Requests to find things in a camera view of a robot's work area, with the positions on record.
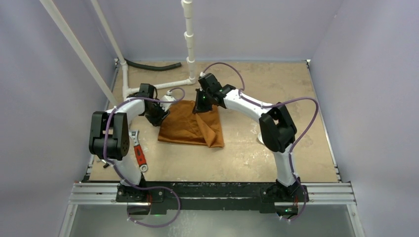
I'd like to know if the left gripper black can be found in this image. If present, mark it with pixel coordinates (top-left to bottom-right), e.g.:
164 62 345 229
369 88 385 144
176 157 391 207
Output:
144 101 169 127

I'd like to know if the orange cloth napkin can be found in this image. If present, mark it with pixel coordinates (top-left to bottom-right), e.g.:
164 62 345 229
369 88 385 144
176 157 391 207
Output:
158 100 224 148

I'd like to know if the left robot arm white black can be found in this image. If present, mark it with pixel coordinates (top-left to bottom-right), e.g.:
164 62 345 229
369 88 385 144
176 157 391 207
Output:
88 83 177 202

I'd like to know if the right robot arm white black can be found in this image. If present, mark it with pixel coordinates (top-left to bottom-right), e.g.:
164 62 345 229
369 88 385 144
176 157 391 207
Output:
193 73 299 201

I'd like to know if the white ceramic spoon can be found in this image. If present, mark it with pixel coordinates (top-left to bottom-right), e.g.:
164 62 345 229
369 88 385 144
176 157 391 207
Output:
257 133 264 144

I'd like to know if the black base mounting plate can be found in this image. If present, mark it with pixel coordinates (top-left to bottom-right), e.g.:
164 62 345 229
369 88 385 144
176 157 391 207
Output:
116 181 309 215

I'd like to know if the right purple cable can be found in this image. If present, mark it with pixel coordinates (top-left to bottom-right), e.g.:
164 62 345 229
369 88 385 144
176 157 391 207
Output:
200 62 320 223

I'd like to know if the purple cable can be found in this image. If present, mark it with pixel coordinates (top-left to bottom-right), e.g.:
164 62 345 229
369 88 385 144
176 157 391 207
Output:
102 87 186 229
200 62 320 223

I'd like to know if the red handled adjustable wrench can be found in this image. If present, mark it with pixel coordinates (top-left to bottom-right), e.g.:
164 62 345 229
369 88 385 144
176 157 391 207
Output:
129 130 148 172

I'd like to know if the white PVC pipe frame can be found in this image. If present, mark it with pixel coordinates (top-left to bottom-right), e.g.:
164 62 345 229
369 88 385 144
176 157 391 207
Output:
39 0 197 102

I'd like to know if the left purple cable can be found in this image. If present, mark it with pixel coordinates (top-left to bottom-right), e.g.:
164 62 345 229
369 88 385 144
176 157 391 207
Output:
102 87 186 229

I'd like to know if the black corrugated hose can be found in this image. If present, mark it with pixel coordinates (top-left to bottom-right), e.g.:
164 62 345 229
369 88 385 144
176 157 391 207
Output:
124 58 182 72

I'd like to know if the aluminium extrusion rail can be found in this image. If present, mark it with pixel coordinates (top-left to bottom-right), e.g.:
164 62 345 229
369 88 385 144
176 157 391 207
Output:
68 183 356 205

